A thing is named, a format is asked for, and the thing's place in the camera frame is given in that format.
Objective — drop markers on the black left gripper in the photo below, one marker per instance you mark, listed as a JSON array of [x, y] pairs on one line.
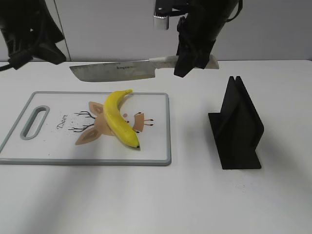
[[29, 31]]

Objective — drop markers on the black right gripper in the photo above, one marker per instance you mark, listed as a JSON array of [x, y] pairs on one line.
[[199, 25]]

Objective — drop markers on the knife with white handle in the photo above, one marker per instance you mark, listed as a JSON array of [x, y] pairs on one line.
[[122, 71]]

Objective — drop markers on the yellow plastic banana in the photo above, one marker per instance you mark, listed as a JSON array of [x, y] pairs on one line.
[[122, 130]]

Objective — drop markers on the black knife stand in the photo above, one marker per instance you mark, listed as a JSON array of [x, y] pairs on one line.
[[237, 128]]

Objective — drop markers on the white grey-rimmed cutting board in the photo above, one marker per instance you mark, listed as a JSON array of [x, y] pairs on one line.
[[64, 128]]

